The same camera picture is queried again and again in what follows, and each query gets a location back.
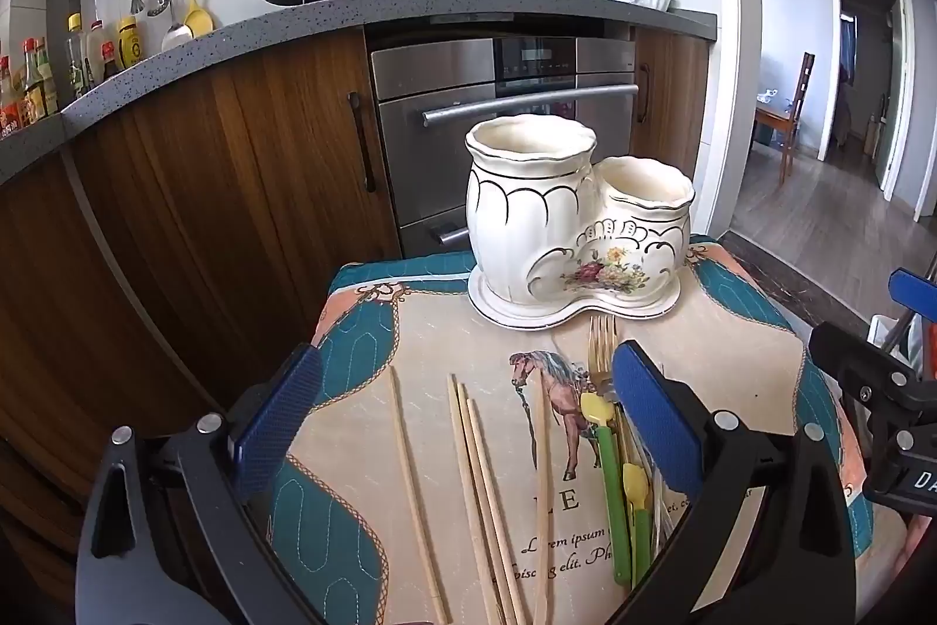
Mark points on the red label sauce bottle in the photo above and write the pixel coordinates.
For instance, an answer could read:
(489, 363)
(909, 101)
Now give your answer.
(10, 109)

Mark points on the printed quilted horse table cloth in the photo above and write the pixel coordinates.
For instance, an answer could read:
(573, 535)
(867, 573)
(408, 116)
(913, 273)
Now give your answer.
(439, 332)

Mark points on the green glass bottle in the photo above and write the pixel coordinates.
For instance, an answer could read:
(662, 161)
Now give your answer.
(48, 83)

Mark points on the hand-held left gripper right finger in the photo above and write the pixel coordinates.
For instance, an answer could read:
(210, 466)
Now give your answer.
(651, 420)

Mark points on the stainless steel oven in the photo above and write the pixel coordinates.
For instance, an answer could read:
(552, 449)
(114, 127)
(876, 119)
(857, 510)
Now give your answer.
(439, 156)

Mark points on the white floral ceramic utensil holder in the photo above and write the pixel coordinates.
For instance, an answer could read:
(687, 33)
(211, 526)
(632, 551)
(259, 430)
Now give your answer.
(527, 215)

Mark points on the grey speckled countertop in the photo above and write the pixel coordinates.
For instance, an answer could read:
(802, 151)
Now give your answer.
(219, 32)

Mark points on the red cap sauce bottle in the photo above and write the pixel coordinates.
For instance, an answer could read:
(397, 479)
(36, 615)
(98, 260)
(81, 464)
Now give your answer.
(31, 83)

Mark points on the wooden cabinet door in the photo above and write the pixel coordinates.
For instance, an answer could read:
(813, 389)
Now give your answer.
(73, 339)
(677, 120)
(256, 193)

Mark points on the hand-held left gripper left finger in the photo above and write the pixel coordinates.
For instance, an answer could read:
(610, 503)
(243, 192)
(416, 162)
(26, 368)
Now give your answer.
(282, 413)

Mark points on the yellow cap oil bottle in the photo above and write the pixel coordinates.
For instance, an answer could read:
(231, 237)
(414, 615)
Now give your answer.
(77, 68)

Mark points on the wooden chair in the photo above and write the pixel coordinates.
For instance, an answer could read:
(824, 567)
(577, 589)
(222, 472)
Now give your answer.
(798, 98)

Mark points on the yellow label sauce bottle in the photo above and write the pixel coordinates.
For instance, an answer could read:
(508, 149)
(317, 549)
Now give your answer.
(129, 46)

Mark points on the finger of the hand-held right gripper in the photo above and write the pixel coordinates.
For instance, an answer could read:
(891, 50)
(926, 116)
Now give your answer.
(911, 292)
(856, 369)

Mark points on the white door frame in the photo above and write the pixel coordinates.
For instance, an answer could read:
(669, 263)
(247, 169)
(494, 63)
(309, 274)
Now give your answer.
(904, 83)

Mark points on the gold fork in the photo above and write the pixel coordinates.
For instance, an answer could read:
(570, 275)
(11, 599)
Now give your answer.
(602, 361)

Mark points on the white squeeze bottle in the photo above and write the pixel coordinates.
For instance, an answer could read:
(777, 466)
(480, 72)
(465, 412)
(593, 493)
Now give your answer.
(95, 54)

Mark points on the wooden dining table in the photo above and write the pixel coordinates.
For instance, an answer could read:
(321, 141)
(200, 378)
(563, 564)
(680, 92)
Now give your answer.
(772, 120)

